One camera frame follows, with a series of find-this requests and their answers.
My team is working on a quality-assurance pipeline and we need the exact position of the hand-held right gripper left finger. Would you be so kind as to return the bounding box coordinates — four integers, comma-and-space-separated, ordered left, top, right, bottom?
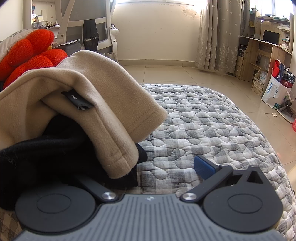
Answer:
75, 176, 117, 203

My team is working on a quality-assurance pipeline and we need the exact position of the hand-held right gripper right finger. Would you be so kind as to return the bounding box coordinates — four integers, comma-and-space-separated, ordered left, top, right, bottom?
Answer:
181, 155, 271, 205

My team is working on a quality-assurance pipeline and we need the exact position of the beige and black bear sweatshirt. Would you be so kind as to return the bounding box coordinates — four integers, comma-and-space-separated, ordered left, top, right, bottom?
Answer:
0, 50, 168, 211

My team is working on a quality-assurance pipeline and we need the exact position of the grey checkered quilt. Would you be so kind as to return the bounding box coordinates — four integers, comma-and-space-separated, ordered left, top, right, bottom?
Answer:
0, 83, 296, 241

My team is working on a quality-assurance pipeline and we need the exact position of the white shopping bag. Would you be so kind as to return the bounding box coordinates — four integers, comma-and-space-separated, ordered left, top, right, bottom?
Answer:
261, 67, 295, 109

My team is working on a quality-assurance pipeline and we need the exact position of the red shopping bag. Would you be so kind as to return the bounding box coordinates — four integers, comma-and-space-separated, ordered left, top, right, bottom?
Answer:
272, 59, 296, 88

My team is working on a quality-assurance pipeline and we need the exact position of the wooden desk with shelves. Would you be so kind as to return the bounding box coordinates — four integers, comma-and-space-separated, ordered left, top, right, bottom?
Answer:
233, 8, 293, 98

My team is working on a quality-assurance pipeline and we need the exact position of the beige star curtain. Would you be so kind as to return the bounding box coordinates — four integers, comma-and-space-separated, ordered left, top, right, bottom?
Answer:
195, 0, 255, 75

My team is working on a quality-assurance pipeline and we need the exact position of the dark box with white paper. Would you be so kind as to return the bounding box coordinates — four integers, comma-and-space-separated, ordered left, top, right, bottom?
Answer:
52, 39, 81, 56

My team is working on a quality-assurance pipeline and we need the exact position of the black laptop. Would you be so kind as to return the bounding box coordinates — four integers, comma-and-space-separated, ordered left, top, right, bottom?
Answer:
262, 30, 280, 45

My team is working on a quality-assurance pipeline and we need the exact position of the red knitted flower cushion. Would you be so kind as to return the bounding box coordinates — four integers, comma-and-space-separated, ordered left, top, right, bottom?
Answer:
0, 29, 68, 90

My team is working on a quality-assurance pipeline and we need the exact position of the pale printed pillow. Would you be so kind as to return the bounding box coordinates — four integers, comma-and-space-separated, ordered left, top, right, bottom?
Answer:
0, 28, 40, 63

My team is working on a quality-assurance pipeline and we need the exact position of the white mesh office chair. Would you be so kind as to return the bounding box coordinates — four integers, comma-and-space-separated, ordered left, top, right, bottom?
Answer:
54, 0, 121, 64

